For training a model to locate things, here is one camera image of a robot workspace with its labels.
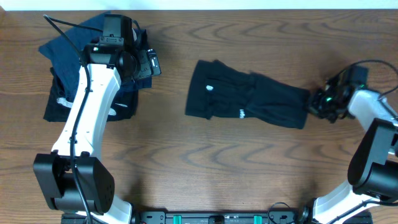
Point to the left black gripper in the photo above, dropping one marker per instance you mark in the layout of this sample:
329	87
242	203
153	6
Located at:
147	65

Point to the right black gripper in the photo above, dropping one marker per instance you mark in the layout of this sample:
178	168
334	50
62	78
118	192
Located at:
319	104

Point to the black polo shirt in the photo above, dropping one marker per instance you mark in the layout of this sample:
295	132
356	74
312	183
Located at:
220	91

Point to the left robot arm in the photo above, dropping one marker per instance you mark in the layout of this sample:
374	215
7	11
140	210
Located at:
72	177

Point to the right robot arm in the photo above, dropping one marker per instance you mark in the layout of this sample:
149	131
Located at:
372	177

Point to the folded black garment white stripe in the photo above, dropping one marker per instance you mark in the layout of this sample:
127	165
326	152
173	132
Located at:
124	105

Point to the folded dark blue shorts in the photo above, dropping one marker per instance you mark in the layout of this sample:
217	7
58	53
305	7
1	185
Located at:
66	63

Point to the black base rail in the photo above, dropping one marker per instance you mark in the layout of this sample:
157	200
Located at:
159	217

